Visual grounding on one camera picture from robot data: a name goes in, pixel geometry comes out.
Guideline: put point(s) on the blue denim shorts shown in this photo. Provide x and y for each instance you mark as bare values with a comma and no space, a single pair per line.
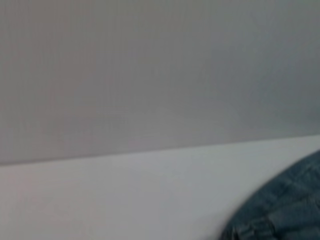
287,200

